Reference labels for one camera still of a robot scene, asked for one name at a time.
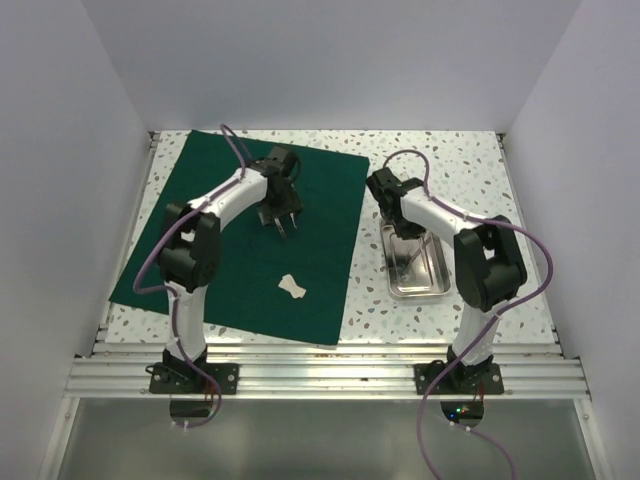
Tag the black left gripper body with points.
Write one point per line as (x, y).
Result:
(279, 206)

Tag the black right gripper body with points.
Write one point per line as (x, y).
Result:
(404, 228)

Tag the white bow-shaped gauze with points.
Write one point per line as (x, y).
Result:
(289, 285)

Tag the steel instrument tray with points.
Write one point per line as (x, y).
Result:
(431, 280)

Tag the steel tweezers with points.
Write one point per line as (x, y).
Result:
(280, 229)

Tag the steel surgical scissors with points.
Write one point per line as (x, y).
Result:
(409, 254)

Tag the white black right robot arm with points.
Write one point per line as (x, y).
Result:
(488, 265)

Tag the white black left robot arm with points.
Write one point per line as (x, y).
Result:
(189, 252)

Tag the green surgical cloth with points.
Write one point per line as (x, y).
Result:
(243, 302)

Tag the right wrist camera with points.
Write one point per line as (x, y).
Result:
(383, 182)

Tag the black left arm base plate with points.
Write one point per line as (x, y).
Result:
(167, 381)

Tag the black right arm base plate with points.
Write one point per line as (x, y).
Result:
(462, 380)

